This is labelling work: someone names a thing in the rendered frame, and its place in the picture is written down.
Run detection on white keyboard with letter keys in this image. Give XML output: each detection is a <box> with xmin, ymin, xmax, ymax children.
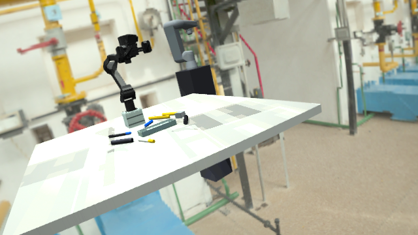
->
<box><xmin>137</xmin><ymin>119</ymin><xmax>177</xmax><ymax>137</ymax></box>

